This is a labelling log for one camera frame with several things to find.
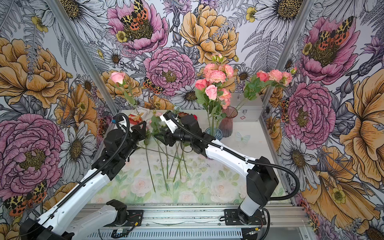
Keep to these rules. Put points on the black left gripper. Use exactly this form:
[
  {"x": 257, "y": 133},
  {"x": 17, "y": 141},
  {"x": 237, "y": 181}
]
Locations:
[{"x": 141, "y": 132}]

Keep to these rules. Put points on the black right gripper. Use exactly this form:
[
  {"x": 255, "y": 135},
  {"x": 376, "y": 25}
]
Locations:
[{"x": 168, "y": 136}]

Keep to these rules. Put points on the pink rose stem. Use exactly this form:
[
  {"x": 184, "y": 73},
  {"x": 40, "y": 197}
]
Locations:
[
  {"x": 212, "y": 94},
  {"x": 253, "y": 87},
  {"x": 120, "y": 82}
]

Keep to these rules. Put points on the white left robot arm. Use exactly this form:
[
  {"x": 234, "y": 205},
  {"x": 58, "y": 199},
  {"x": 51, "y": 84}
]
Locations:
[{"x": 56, "y": 223}]

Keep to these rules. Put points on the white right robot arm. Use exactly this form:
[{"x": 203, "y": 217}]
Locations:
[{"x": 261, "y": 179}]

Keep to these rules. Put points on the pink purple glass vase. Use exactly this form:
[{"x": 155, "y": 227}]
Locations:
[{"x": 215, "y": 132}]

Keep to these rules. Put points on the dark pink glass vase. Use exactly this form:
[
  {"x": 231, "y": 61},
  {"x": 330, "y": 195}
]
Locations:
[{"x": 226, "y": 125}]

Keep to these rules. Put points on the white pink flower stem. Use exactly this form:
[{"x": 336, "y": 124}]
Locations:
[{"x": 163, "y": 152}]

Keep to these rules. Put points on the red white small box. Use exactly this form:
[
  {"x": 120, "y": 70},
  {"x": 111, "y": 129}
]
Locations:
[{"x": 138, "y": 115}]

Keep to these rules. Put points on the silver first aid case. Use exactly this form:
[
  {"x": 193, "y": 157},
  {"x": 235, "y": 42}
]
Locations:
[{"x": 248, "y": 111}]

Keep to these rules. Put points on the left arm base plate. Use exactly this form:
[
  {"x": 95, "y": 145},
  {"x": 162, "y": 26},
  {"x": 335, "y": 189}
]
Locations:
[{"x": 125, "y": 217}]

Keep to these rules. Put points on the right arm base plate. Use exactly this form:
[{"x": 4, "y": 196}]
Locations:
[{"x": 236, "y": 217}]

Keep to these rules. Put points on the aluminium rail frame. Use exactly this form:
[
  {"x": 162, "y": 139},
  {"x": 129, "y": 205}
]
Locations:
[{"x": 208, "y": 222}]

